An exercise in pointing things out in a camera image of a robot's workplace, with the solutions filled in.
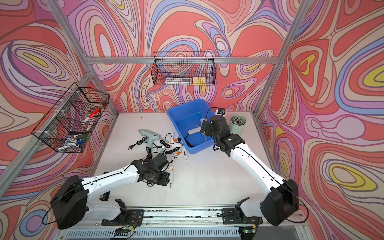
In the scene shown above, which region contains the large mint glue gun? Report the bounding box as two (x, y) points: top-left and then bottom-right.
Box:
(188, 118), (206, 135)

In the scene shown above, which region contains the white orange glue gun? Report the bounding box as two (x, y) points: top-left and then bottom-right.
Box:
(170, 151), (189, 161)

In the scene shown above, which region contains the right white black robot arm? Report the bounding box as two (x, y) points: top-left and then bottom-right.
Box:
(200, 115), (299, 227)

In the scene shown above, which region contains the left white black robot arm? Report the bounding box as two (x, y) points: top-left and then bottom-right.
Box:
(51, 154), (170, 230)

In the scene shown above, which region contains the blue plastic storage box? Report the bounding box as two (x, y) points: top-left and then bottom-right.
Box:
(167, 99), (215, 155)

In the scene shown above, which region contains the yellow box in basket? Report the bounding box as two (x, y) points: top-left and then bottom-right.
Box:
(192, 77), (207, 86)

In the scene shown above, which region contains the white box in basket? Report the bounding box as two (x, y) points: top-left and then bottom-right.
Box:
(165, 77), (193, 86)

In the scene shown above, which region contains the green cylindrical holder cup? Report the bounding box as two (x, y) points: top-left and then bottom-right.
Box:
(230, 115), (247, 136)

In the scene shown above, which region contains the blue marker pen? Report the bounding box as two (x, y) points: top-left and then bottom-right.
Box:
(64, 138), (84, 145)

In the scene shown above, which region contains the red marker pen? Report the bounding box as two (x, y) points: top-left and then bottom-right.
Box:
(82, 109), (101, 124)

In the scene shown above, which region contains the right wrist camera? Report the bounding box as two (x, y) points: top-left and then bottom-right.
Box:
(216, 108), (226, 116)

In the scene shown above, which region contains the white glue gun with switch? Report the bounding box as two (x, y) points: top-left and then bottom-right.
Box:
(165, 133), (183, 148)

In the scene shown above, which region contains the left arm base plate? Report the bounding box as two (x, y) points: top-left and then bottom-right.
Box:
(102, 210), (144, 227)

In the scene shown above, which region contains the black wire basket back wall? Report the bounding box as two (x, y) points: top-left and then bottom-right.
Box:
(151, 51), (217, 86)

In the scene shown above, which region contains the black wire basket wall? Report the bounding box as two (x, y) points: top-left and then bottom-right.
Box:
(32, 83), (110, 154)
(151, 51), (217, 86)

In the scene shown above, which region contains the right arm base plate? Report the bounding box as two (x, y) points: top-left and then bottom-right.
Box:
(220, 208), (263, 226)

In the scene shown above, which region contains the black wire basket left wall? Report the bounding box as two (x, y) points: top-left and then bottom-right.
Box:
(32, 83), (110, 154)

